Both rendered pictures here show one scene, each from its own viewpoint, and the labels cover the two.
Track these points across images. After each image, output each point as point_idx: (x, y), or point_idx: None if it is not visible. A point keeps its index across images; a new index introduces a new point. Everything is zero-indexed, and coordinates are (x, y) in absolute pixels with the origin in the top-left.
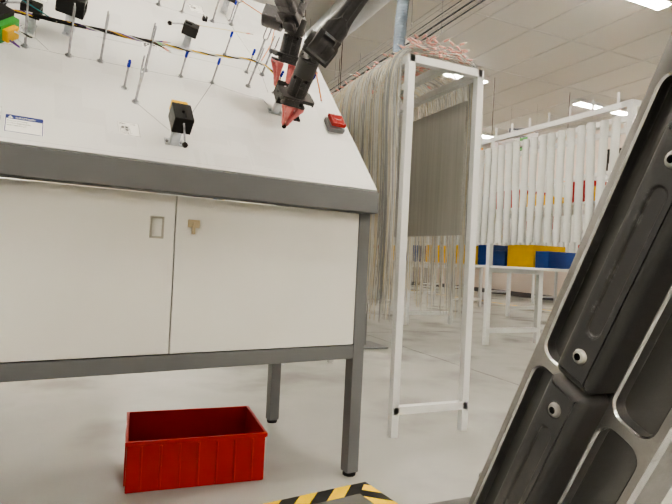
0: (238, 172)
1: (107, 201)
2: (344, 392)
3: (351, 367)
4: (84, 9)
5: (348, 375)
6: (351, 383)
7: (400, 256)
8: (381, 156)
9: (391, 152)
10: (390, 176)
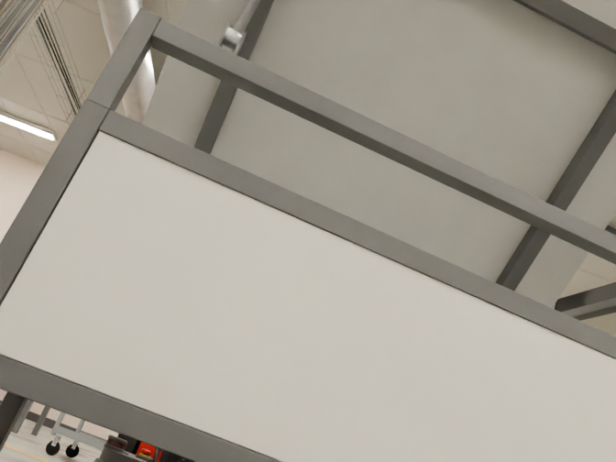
0: None
1: None
2: (1, 445)
3: (23, 406)
4: None
5: (16, 419)
6: (12, 428)
7: None
8: (24, 1)
9: (33, 23)
10: (12, 54)
